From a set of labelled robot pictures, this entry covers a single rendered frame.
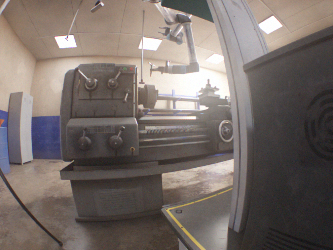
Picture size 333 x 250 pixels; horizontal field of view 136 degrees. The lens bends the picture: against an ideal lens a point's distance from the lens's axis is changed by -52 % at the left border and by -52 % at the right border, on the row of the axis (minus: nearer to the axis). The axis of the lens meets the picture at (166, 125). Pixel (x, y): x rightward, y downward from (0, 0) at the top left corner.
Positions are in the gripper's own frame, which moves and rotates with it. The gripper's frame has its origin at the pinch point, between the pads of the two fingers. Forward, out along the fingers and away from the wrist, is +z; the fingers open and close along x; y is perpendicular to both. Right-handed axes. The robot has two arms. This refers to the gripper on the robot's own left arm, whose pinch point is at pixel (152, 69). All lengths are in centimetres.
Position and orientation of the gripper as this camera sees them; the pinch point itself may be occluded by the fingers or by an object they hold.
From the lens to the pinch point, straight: 148.2
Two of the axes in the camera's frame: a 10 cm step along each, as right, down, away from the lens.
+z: -9.7, -0.9, 2.4
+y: -0.3, 9.7, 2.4
